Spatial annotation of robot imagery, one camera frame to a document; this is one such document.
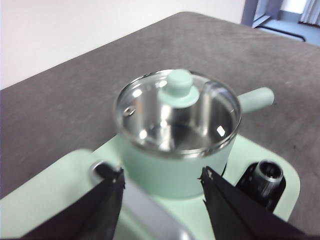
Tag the grey-blue door frame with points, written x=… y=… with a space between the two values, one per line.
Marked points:
x=247 y=12

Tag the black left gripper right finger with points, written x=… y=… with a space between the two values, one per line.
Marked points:
x=237 y=215

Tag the white curtain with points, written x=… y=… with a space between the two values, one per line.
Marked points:
x=311 y=11

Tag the glass lid with green knob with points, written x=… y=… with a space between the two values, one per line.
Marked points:
x=180 y=85

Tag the mint green breakfast machine base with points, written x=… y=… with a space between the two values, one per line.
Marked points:
x=250 y=150

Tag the silver control knob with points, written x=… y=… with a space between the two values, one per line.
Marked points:
x=265 y=177

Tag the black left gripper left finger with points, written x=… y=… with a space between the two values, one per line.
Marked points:
x=87 y=215

